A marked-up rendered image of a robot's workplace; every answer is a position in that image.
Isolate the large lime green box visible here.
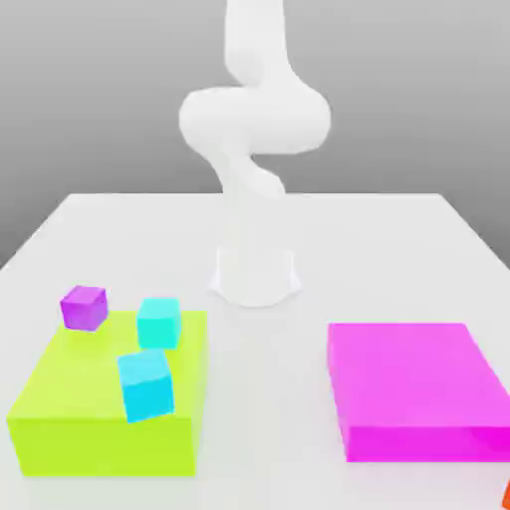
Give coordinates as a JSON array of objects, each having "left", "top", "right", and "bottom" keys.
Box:
[{"left": 5, "top": 309, "right": 209, "bottom": 478}]

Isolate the small turquoise cube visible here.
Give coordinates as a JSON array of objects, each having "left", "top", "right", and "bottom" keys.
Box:
[{"left": 135, "top": 296, "right": 182, "bottom": 351}]

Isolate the large magenta box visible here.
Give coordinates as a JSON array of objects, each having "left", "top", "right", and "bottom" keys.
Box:
[{"left": 327, "top": 322, "right": 510, "bottom": 464}]

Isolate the small purple cube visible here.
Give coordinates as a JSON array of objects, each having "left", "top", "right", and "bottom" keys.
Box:
[{"left": 59, "top": 284, "right": 110, "bottom": 333}]

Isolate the small sky blue cube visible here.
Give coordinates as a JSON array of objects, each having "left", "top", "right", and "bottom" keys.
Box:
[{"left": 116, "top": 348, "right": 176, "bottom": 424}]

